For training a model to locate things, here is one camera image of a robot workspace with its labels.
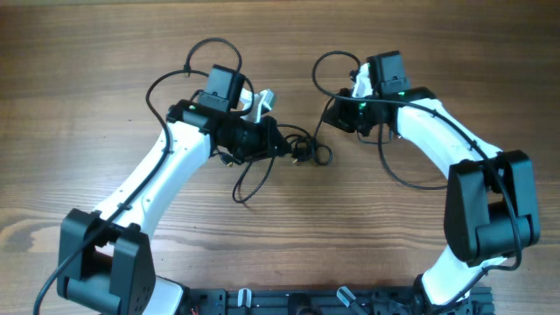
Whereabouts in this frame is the black cable bundle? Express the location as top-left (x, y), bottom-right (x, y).
top-left (183, 37), bottom-right (450, 205)

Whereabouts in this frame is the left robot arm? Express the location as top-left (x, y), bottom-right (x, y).
top-left (51, 66), bottom-right (290, 314)

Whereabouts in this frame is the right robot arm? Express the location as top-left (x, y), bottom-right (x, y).
top-left (323, 51), bottom-right (541, 314)

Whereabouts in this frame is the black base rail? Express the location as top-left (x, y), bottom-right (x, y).
top-left (183, 286), bottom-right (496, 315)

